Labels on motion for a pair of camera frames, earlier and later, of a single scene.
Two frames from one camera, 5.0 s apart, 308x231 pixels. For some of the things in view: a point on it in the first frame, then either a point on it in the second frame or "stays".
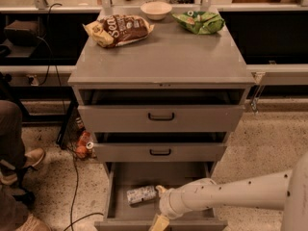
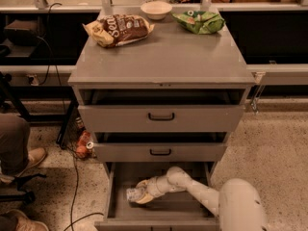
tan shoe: [35, 157] stays
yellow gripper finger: [160, 223] → [145, 198]
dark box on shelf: [21, 34] stays
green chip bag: [200, 22] stays
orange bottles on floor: [85, 144] stays
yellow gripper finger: [161, 188] → [141, 185]
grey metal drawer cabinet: [160, 107] stays
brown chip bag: [115, 30] stays
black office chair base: [26, 197] → [28, 197]
